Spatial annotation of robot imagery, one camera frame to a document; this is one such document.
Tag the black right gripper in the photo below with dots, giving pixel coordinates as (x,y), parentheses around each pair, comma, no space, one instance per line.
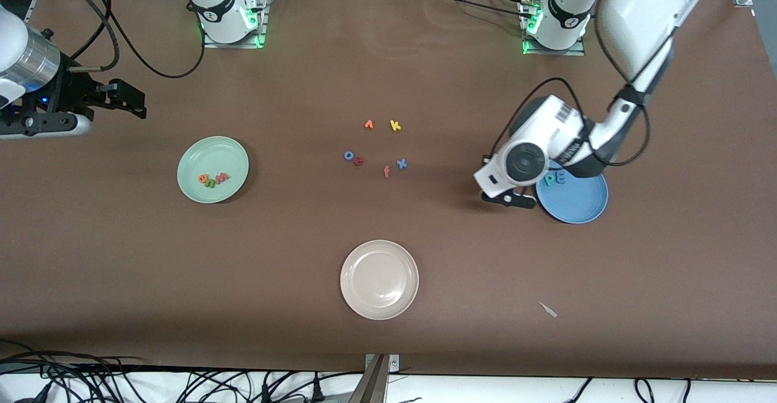
(68,92)

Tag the teal letter P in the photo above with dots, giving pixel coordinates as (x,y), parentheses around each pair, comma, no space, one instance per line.
(549,179)

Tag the periwinkle blue letter E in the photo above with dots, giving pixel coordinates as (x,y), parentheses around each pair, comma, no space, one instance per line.
(559,177)

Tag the pink letter w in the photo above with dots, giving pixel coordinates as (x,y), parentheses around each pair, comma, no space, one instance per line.
(223,178)

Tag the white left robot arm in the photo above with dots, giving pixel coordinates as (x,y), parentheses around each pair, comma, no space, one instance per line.
(637,14)

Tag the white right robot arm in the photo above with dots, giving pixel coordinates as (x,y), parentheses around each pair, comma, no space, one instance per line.
(218,8)

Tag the blue plate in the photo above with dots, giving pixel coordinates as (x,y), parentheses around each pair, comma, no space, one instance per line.
(576,203)

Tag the pale green plate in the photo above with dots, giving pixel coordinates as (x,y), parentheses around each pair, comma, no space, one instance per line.
(212,154)

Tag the brown table cover sheet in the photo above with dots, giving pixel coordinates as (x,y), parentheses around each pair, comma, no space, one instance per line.
(388,57)

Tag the beige plate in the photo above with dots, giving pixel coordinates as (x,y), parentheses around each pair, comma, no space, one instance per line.
(379,280)

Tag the small white tape scrap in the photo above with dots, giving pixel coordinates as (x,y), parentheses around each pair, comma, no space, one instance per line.
(548,309)

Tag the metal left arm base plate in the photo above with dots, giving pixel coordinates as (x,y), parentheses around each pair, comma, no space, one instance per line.
(549,52)

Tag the metal table clamp bracket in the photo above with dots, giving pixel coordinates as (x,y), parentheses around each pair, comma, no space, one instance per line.
(377,379)

